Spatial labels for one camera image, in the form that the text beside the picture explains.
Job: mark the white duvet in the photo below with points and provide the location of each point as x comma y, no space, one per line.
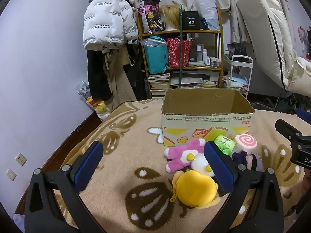
301,75

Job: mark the white puffer jacket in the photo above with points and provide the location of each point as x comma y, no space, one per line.
104,17

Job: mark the green tissue pack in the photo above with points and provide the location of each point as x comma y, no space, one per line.
224,143

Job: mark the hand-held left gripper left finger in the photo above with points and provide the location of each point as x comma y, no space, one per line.
90,165

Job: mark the black box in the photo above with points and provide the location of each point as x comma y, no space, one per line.
190,20

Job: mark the white and yellow plush toy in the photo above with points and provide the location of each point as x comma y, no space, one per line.
200,163

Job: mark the blonde wig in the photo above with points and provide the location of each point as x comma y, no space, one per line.
170,17

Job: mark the black patterned bag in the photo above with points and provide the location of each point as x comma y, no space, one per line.
149,14

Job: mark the dark hanging coat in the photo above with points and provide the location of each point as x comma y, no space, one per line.
138,72

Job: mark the teal bag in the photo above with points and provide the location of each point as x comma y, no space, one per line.
155,55

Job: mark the group of white cosmetic bottles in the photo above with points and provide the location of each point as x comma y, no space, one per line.
205,55

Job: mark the purple-haired plush doll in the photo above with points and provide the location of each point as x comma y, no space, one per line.
250,161

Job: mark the pink cartoon wall sticker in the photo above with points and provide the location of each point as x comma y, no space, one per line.
303,38

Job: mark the red patterned bag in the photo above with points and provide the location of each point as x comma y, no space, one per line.
176,53

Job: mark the white mattress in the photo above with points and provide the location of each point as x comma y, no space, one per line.
267,29

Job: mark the pink plush toy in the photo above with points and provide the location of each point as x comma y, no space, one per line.
179,154

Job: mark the black hanging trousers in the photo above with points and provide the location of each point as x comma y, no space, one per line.
97,77

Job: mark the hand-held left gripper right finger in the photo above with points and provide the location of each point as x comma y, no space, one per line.
218,170

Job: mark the pink swirl plush cushion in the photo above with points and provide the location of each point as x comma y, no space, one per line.
245,142

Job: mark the printed cardboard box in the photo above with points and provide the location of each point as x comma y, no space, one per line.
206,121

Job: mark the light green folded cloth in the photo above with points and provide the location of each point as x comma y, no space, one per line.
196,63

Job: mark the wooden shelf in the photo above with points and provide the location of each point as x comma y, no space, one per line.
192,31

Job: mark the person's right hand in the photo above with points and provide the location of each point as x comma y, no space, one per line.
306,182

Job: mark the stack of books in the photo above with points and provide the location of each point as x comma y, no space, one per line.
159,82

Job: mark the beige hanging coat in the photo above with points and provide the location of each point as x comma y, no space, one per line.
119,77

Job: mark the plastic bag of toys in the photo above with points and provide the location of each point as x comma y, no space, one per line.
97,104

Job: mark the light blue pillow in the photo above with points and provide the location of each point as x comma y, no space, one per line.
234,81

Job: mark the wall socket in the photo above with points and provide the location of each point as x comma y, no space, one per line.
11,175
20,159

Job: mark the beige patterned blanket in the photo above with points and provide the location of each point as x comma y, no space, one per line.
121,150

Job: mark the green pole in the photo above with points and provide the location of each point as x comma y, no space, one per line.
181,53

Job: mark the chrome chair base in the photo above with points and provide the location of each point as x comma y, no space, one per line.
277,102

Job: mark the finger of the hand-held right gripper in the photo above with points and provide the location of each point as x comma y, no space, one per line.
288,128
305,116

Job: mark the round yellow plush pouch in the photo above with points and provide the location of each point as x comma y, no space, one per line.
194,187

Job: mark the white plastic bag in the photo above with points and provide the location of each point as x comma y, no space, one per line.
209,12

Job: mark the white trolley cart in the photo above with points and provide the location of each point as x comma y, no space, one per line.
250,72

